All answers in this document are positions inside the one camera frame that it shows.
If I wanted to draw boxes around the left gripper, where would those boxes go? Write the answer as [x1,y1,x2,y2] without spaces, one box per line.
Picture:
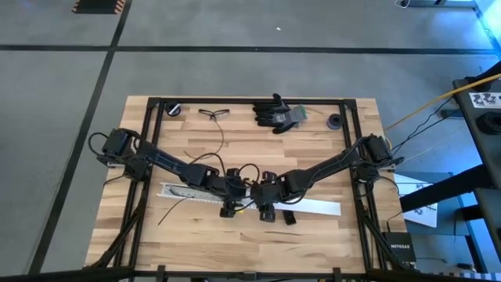
[213,167,251,219]

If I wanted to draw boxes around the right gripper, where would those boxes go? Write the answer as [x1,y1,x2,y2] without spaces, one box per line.
[250,170,293,223]

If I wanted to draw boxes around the white slotted cable duct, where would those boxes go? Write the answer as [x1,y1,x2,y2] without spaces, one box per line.
[157,182,256,208]

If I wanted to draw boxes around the white duct cover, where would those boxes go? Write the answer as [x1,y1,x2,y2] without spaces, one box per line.
[250,197,342,217]

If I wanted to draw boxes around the multicolour wire bundle with connector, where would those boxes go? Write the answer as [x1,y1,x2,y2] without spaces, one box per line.
[157,116,227,227]

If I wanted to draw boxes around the black grey work gloves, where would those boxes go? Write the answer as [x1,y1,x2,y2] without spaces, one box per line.
[252,92,308,135]

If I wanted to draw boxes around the clear safety glasses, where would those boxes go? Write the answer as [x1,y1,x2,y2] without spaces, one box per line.
[197,108,231,121]

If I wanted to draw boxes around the black tape roll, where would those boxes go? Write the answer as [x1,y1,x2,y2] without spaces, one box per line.
[326,113,344,131]

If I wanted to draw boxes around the black knob with white stripe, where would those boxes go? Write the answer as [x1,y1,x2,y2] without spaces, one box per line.
[164,100,182,118]

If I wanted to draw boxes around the white printed paper sheet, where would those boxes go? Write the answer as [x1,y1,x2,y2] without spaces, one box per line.
[393,172,438,229]

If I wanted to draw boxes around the black desk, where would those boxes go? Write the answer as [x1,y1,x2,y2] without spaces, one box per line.
[398,62,501,275]

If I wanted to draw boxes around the black orange striped object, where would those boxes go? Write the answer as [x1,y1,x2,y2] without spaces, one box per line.
[72,0,127,15]

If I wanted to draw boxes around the white printed label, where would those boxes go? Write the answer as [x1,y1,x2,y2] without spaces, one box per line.
[468,92,501,110]

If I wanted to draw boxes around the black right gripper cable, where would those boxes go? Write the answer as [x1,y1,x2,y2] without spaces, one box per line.
[273,183,312,206]

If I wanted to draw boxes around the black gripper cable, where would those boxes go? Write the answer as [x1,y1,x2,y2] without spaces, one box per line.
[273,183,312,206]
[237,163,262,183]

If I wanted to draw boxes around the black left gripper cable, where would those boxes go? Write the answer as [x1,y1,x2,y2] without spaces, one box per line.
[237,163,262,183]

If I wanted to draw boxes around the black aluminium table frame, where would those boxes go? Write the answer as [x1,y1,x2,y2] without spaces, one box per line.
[0,96,501,282]

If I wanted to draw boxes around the black network switch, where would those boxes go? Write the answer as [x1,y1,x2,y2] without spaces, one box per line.
[381,231,416,264]

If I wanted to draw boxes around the yellow cable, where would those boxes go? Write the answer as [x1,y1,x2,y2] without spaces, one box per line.
[384,73,501,131]

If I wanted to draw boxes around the black cable coil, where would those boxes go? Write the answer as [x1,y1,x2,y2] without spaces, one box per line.
[475,111,501,136]

